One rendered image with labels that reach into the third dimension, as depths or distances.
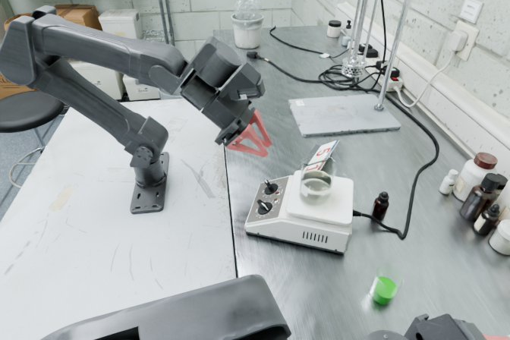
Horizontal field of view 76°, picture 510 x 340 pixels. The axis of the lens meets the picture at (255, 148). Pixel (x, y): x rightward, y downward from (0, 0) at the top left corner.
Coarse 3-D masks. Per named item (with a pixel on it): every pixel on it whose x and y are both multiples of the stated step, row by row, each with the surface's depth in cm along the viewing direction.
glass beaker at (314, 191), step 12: (312, 156) 60; (324, 156) 60; (312, 168) 62; (324, 168) 61; (336, 168) 57; (300, 180) 60; (312, 180) 56; (324, 180) 56; (300, 192) 61; (312, 192) 58; (324, 192) 58; (312, 204) 60; (324, 204) 60
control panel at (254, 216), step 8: (264, 184) 72; (280, 184) 69; (280, 192) 67; (256, 200) 69; (264, 200) 68; (272, 200) 66; (280, 200) 65; (256, 208) 67; (272, 208) 64; (280, 208) 63; (248, 216) 66; (256, 216) 65; (264, 216) 64; (272, 216) 62
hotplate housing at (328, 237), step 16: (288, 176) 70; (288, 192) 66; (256, 224) 64; (272, 224) 62; (288, 224) 61; (304, 224) 60; (320, 224) 60; (288, 240) 63; (304, 240) 62; (320, 240) 61; (336, 240) 60
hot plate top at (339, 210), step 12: (336, 180) 66; (348, 180) 66; (336, 192) 63; (348, 192) 63; (288, 204) 61; (300, 204) 61; (336, 204) 61; (348, 204) 61; (300, 216) 59; (312, 216) 59; (324, 216) 59; (336, 216) 59; (348, 216) 59
